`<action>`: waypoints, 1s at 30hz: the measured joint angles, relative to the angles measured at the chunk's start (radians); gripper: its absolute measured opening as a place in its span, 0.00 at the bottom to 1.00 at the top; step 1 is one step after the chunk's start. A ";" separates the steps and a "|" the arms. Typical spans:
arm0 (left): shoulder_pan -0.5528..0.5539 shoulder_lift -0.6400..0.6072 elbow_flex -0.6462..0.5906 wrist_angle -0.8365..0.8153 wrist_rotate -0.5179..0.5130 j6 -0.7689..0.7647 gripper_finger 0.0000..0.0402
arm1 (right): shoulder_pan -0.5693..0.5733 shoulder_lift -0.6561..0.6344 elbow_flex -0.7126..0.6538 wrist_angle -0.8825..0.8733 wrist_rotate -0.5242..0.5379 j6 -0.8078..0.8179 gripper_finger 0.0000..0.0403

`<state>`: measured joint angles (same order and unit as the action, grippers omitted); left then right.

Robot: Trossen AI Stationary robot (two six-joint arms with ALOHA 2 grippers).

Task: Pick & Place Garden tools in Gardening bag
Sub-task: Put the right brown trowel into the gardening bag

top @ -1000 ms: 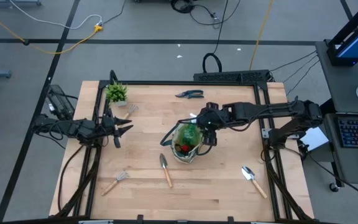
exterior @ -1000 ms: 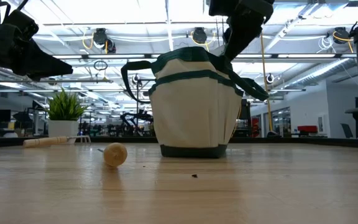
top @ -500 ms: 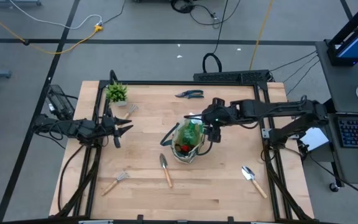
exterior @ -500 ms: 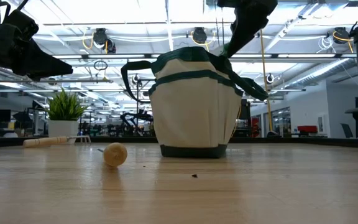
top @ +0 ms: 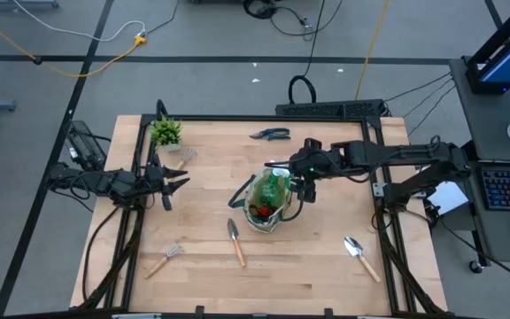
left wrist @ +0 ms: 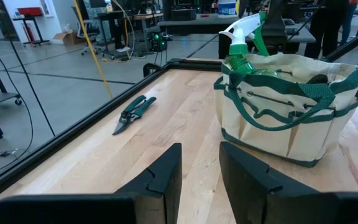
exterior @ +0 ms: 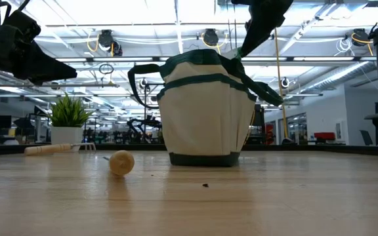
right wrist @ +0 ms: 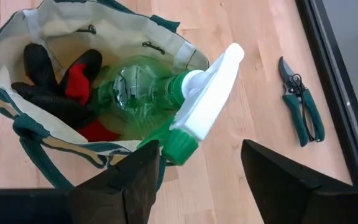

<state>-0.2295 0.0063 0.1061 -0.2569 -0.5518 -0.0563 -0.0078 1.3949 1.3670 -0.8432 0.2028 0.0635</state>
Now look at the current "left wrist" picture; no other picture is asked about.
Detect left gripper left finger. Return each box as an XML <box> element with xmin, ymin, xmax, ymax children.
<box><xmin>0</xmin><ymin>142</ymin><xmax>183</xmax><ymax>224</ymax></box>

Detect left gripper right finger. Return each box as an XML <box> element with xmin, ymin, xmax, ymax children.
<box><xmin>219</xmin><ymin>141</ymin><xmax>358</xmax><ymax>224</ymax></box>

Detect green handled pruning shears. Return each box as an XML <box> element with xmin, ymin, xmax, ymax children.
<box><xmin>112</xmin><ymin>95</ymin><xmax>158</xmax><ymax>136</ymax></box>

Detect green plastic spray bottle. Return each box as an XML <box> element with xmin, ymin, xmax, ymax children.
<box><xmin>218</xmin><ymin>12</ymin><xmax>281</xmax><ymax>79</ymax></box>

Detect cream canvas gardening bag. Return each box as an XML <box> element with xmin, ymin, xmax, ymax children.
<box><xmin>213</xmin><ymin>53</ymin><xmax>358</xmax><ymax>169</ymax></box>

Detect computer tower green light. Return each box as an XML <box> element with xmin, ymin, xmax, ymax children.
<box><xmin>147</xmin><ymin>30</ymin><xmax>169</xmax><ymax>53</ymax></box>

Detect office chair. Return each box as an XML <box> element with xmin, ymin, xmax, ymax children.
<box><xmin>71</xmin><ymin>5</ymin><xmax>103</xmax><ymax>57</ymax></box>

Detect cardboard box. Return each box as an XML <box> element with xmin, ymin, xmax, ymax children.
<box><xmin>51</xmin><ymin>30</ymin><xmax>81</xmax><ymax>46</ymax></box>

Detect person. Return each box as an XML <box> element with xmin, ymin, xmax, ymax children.
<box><xmin>303</xmin><ymin>0</ymin><xmax>358</xmax><ymax>60</ymax></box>

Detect red case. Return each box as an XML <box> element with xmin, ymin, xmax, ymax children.
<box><xmin>17</xmin><ymin>6</ymin><xmax>44</xmax><ymax>17</ymax></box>

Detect black aluminium table frame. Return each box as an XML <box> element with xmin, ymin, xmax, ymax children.
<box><xmin>0</xmin><ymin>23</ymin><xmax>358</xmax><ymax>208</ymax></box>

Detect hanging yellow cable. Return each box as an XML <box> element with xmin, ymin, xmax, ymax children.
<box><xmin>73</xmin><ymin>0</ymin><xmax>114</xmax><ymax>100</ymax></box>

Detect hanging thin black cable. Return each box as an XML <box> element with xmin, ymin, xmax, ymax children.
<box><xmin>7</xmin><ymin>43</ymin><xmax>57</xmax><ymax>137</ymax></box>

